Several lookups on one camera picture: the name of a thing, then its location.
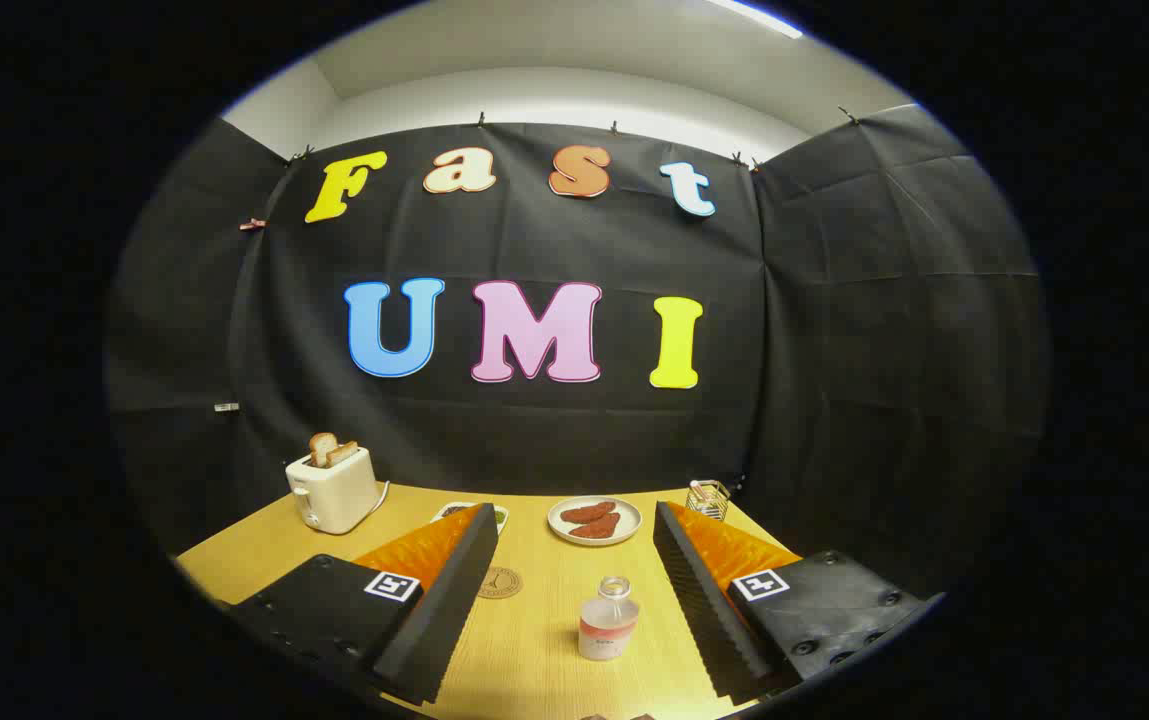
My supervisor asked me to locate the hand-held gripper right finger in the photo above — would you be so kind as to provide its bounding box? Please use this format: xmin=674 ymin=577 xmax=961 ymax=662
xmin=652 ymin=500 xmax=945 ymax=707

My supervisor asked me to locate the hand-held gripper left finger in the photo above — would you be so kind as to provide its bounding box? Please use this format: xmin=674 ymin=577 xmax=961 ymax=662
xmin=227 ymin=502 xmax=501 ymax=707

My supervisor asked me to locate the clear plastic juice bottle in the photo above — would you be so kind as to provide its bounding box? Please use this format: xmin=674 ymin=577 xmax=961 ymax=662
xmin=578 ymin=576 xmax=641 ymax=662

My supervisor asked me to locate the wooden table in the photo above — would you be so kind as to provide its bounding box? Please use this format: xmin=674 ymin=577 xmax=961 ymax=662
xmin=177 ymin=483 xmax=805 ymax=720

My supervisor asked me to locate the white divided condiment dish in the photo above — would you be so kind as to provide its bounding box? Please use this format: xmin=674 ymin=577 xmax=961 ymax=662
xmin=431 ymin=501 xmax=510 ymax=534

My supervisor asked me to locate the white round plate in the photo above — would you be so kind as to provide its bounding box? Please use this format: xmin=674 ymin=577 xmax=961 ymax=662
xmin=547 ymin=495 xmax=643 ymax=547

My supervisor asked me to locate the cream toaster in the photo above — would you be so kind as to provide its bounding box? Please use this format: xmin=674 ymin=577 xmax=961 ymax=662
xmin=285 ymin=446 xmax=378 ymax=535

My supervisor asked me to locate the black backdrop cloth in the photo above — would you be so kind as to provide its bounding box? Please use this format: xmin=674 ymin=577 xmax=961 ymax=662
xmin=104 ymin=103 xmax=1050 ymax=591

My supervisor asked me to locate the metal wire holder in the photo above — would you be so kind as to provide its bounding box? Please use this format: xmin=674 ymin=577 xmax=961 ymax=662
xmin=686 ymin=479 xmax=732 ymax=522

